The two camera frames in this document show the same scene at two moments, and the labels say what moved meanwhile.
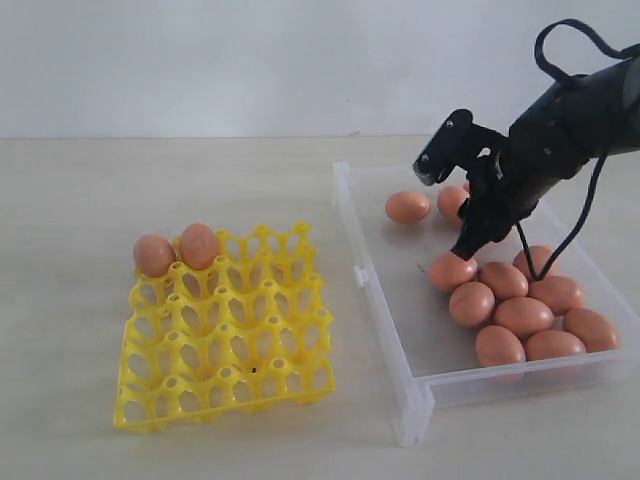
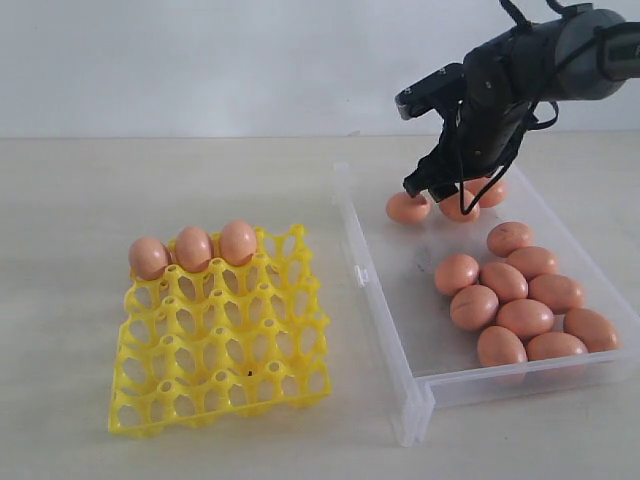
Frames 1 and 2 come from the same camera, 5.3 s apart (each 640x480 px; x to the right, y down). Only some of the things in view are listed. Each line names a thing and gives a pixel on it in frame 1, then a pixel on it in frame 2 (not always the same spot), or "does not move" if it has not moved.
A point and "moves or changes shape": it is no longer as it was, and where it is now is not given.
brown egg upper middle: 504,280 does not move
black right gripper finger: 467,243 → 441,192
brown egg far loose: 406,207 does not move
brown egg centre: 528,316 does not move
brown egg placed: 449,200 → 238,242
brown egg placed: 153,255 moves or changes shape
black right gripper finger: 463,210 → 416,182
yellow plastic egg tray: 251,331 does not move
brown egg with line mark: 471,303 does not move
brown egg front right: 595,329 does not move
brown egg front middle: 552,343 does not move
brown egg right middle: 560,292 does not move
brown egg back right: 539,256 does not move
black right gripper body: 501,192 → 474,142
